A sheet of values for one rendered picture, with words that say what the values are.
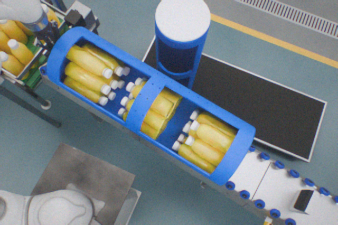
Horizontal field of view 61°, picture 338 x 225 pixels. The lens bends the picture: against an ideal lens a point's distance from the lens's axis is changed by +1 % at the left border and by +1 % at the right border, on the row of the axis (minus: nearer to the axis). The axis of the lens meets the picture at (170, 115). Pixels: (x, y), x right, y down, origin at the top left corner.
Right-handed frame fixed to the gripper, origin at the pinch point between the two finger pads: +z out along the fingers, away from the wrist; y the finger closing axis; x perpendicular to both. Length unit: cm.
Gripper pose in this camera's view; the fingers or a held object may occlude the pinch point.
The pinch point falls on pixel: (57, 48)
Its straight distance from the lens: 134.4
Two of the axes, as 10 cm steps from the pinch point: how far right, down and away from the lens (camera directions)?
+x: 8.5, 5.1, -1.1
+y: -5.2, 8.2, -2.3
